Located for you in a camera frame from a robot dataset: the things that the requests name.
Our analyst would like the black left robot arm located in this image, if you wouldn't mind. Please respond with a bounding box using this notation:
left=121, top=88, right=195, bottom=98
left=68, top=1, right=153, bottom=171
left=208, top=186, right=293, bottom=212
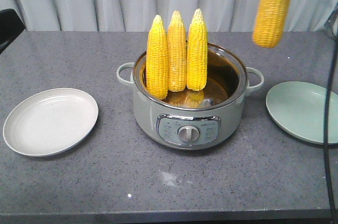
left=0, top=8, right=25, bottom=53

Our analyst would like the black cable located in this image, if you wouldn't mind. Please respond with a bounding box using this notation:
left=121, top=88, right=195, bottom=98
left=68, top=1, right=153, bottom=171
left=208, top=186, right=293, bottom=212
left=322, top=41, right=338, bottom=219

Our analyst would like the green round plate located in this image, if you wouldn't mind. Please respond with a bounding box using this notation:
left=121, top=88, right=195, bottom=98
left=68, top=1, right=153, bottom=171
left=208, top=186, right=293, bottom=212
left=266, top=81, right=326, bottom=145

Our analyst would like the grey stone countertop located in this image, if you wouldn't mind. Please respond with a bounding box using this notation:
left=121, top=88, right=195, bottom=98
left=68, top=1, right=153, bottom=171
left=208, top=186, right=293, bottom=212
left=1, top=31, right=334, bottom=223

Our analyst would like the beige round plate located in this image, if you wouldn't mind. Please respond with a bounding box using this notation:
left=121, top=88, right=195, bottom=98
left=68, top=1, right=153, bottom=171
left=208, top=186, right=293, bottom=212
left=3, top=88, right=99, bottom=157

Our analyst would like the green electric cooking pot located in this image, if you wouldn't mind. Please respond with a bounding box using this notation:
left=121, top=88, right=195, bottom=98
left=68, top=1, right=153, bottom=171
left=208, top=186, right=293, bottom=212
left=116, top=43, right=265, bottom=150

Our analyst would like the white blender appliance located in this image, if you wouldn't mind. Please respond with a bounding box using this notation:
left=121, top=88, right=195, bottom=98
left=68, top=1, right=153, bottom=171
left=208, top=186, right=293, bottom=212
left=324, top=8, right=337, bottom=40

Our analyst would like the yellow corn cob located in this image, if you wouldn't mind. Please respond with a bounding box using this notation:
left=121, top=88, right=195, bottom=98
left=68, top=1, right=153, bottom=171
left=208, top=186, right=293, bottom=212
left=186, top=8, right=208, bottom=91
left=167, top=10, right=186, bottom=92
left=252, top=0, right=290, bottom=48
left=146, top=15, right=168, bottom=100

